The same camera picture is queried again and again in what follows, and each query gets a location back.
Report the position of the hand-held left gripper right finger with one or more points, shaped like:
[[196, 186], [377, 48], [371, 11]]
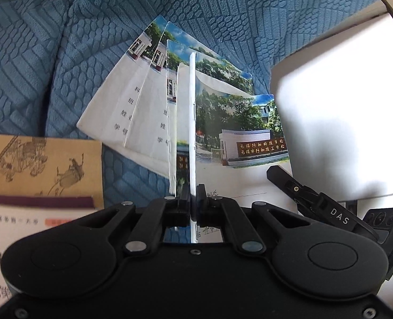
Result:
[[201, 202]]

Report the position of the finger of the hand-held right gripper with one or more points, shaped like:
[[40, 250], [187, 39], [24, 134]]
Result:
[[316, 206]]

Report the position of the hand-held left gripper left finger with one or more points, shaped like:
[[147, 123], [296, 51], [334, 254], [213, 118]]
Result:
[[185, 202]]

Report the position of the purple book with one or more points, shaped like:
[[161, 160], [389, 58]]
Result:
[[33, 202]]

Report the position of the orange and white book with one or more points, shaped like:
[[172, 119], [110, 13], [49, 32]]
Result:
[[17, 226]]

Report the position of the blue textured sofa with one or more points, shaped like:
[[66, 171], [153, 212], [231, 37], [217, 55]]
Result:
[[83, 40]]

